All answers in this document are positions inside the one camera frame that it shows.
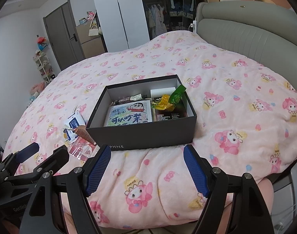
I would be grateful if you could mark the white shelf trolley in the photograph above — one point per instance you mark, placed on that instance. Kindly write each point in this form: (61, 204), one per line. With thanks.
(43, 68)

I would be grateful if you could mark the glass display cabinet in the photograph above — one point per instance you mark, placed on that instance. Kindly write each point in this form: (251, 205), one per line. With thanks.
(158, 9)

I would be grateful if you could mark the white charger plug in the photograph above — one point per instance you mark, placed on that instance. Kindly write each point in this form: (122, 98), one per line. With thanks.
(193, 26)

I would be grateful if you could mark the pink cartoon printed blanket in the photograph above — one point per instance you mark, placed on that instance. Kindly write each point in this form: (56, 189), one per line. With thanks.
(143, 61)

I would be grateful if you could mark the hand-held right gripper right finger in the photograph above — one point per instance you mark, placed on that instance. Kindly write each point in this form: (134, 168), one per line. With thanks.
(195, 173)

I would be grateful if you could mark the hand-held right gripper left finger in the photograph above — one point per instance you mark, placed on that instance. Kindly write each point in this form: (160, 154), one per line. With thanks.
(97, 170)

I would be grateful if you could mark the yellow snack packet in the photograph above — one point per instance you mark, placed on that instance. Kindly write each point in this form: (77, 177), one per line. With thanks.
(162, 103)

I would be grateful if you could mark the dark patterned small packet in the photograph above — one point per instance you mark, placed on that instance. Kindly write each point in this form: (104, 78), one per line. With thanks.
(121, 101)

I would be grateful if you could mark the dark grey cardboard box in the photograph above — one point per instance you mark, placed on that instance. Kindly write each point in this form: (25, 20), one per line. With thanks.
(151, 134)

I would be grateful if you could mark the black flat box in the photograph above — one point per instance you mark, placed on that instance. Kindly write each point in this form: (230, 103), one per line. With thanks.
(170, 114)

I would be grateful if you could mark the pink plush toy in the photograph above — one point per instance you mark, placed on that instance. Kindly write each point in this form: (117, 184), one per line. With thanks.
(90, 15)

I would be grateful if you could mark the brown wooden comb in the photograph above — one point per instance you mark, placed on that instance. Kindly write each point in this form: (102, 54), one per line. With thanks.
(85, 135)

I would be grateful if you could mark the clear packet with red picture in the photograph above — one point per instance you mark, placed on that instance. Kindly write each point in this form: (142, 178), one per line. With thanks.
(80, 150)

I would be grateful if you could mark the green snack packet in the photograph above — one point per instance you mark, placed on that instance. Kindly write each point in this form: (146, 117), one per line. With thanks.
(176, 95)

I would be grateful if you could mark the cream tube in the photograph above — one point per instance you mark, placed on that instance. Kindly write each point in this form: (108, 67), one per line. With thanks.
(138, 97)

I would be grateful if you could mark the white bedside table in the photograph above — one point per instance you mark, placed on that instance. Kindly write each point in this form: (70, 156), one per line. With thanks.
(288, 199)

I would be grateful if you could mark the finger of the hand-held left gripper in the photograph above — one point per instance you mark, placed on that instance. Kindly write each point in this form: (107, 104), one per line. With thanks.
(28, 152)
(54, 157)

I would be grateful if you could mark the white wardrobe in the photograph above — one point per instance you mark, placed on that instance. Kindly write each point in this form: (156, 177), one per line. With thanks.
(119, 12)

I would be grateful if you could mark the white roll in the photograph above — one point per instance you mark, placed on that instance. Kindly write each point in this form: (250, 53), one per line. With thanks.
(162, 92)

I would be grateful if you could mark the white handbag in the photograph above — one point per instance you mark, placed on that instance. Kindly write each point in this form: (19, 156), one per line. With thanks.
(94, 31)

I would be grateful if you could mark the pink stuffed toy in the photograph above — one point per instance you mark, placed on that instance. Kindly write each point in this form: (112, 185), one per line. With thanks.
(37, 90)

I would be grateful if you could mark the white blue wet wipes packet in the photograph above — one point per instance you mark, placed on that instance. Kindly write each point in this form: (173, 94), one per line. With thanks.
(75, 121)

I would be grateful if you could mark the cartoon diamond painting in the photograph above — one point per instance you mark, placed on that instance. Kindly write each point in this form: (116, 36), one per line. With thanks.
(124, 117)

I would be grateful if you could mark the grey door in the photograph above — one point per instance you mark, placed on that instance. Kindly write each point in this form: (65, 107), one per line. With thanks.
(60, 34)

